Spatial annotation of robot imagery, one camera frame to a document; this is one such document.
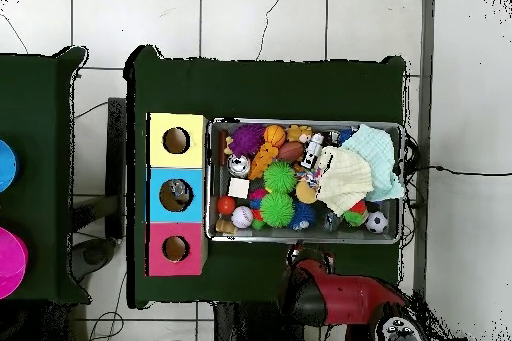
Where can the black upright panel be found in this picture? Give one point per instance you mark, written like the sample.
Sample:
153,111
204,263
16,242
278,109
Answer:
116,149

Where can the cream knitted cloth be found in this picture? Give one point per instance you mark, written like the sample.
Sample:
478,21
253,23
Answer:
344,181

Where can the silver drink can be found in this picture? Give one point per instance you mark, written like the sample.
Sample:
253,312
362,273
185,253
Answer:
238,166

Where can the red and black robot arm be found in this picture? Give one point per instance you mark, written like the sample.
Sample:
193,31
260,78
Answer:
348,301

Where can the green puffer toy with eyes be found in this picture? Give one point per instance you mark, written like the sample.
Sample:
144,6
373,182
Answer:
276,209

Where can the purple spiky ball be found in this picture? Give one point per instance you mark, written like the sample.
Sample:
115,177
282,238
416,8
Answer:
248,140

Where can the mint green knitted cloth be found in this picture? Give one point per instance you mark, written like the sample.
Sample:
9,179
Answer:
372,149

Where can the blue round disc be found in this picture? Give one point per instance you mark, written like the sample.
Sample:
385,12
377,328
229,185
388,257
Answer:
7,165

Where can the brown toy football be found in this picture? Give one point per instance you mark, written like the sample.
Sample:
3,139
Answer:
290,152

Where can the black and white soccer ball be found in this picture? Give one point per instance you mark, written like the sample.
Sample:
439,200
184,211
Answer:
376,222

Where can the magenta round disc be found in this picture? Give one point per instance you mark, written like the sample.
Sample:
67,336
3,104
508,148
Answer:
10,263

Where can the wooden box with three holes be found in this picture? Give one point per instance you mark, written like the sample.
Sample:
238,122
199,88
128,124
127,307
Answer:
192,205

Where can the grey plastic toy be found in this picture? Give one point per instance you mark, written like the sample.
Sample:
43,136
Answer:
312,151

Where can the orange toy basketball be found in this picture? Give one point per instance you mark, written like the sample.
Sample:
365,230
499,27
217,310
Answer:
274,136

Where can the shallow silver mesh bin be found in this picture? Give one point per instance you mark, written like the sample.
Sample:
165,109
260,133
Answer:
360,237

